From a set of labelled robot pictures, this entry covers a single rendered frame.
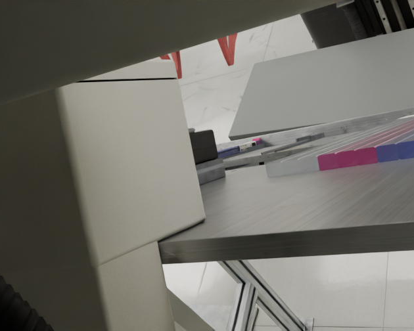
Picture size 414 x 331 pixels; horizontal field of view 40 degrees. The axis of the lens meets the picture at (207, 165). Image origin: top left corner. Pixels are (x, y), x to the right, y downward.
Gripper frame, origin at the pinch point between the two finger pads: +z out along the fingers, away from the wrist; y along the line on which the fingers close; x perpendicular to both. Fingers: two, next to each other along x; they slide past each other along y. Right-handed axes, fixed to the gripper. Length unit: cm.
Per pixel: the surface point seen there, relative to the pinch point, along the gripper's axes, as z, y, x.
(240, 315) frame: 56, -21, 24
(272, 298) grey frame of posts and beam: 60, -21, 40
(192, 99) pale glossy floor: 13, -92, 140
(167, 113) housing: 1, 30, -56
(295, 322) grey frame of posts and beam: 72, -20, 48
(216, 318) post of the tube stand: 74, -49, 53
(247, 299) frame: 54, -20, 27
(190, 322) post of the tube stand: 66, -46, 37
